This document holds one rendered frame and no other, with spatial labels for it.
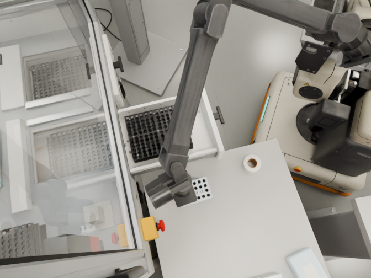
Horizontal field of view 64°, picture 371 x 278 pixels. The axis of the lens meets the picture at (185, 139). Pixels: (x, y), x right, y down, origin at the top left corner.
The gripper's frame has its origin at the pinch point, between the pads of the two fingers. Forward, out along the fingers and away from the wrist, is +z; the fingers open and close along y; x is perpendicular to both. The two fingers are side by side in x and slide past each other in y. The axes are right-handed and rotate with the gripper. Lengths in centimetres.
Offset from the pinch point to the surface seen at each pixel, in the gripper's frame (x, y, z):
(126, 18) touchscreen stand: 5, -113, 42
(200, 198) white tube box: 6.5, 2.1, 14.6
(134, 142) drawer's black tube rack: -10.0, -23.5, 2.9
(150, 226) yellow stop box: -13.1, 6.8, 1.6
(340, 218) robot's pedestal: 66, 29, 39
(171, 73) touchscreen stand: 25, -99, 90
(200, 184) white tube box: 8.1, -2.6, 12.9
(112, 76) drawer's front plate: -11, -51, 0
